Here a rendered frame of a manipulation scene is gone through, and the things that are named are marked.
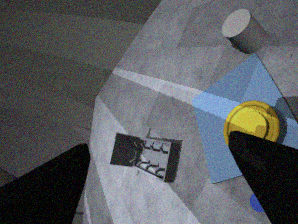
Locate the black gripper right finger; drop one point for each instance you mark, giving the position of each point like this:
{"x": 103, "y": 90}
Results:
{"x": 271, "y": 170}

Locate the grey cylinder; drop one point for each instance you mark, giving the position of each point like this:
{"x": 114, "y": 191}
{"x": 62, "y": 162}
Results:
{"x": 244, "y": 31}

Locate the dark grey dish rack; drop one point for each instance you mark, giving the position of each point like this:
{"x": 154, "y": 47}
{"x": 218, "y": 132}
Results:
{"x": 154, "y": 157}

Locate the yellow plate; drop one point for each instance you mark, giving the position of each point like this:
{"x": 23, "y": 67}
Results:
{"x": 253, "y": 117}

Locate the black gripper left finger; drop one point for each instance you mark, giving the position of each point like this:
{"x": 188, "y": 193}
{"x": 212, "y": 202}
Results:
{"x": 49, "y": 194}

